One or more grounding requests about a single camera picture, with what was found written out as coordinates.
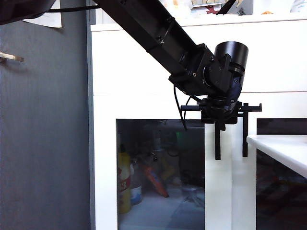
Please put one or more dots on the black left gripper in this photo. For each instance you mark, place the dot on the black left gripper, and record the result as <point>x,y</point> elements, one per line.
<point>219,111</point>

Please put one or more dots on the white glass-panel door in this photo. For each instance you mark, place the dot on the white glass-panel door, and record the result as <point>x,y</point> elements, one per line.
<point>239,191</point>
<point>105,167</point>

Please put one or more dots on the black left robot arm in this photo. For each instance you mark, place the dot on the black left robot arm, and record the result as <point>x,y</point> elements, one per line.
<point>148,26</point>

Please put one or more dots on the white cabinet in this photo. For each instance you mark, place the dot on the white cabinet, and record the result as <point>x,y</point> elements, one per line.
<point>263,18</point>

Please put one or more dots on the dark grey tall door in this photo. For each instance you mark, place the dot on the dark grey tall door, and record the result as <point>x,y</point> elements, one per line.
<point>45,143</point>

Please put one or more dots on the crumpled white plastic bag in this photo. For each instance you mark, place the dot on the crumpled white plastic bag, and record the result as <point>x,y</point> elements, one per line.
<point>193,196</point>

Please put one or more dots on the red star ornament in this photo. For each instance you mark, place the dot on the red star ornament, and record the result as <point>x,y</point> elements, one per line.
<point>213,10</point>

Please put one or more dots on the orange snack bag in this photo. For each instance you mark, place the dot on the orange snack bag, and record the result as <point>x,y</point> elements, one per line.
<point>156,182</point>

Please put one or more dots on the black stick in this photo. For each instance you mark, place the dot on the black stick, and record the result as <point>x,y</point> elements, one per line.
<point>225,8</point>

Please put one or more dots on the small orange peel piece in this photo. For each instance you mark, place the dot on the small orange peel piece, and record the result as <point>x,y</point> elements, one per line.
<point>266,12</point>

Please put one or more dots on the wide white drawer front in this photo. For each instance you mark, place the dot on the wide white drawer front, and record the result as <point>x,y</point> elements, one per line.
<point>120,60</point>

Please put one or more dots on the clear pump bottle blue label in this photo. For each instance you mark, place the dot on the clear pump bottle blue label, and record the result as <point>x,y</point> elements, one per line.
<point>136,194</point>

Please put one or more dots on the yellow detergent bottle green cap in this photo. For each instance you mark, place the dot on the yellow detergent bottle green cap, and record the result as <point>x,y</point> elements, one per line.
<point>124,182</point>

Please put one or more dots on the clear glass jar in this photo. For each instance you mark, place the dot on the clear glass jar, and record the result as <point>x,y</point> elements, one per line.
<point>299,7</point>

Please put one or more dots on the white paper sheet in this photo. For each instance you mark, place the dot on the white paper sheet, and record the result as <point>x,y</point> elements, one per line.
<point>50,20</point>

